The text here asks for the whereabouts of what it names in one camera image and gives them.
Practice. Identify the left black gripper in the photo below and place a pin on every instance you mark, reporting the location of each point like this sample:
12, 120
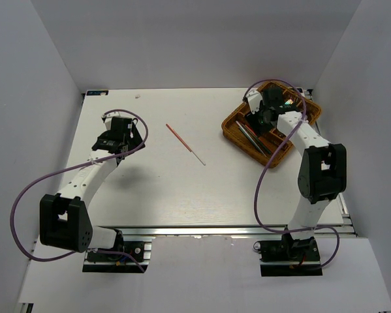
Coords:
136, 139

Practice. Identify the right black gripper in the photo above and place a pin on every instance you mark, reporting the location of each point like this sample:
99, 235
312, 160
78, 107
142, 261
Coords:
251, 120

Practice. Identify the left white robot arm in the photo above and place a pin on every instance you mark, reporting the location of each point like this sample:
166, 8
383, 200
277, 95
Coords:
64, 219

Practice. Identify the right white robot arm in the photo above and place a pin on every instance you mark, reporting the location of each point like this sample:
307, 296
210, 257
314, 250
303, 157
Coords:
323, 169

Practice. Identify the orange wicker cutlery tray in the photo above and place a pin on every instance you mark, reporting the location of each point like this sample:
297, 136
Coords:
273, 138

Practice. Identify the orange white chopstick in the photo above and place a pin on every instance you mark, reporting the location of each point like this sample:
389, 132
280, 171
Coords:
182, 141

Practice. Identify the blue label sticker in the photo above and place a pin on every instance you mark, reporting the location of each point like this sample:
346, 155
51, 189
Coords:
97, 93

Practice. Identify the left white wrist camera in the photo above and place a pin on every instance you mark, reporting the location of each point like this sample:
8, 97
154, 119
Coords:
108, 118

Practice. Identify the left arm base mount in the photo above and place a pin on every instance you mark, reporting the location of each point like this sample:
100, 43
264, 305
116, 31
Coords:
129, 255

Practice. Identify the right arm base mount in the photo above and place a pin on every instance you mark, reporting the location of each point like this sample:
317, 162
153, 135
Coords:
288, 257

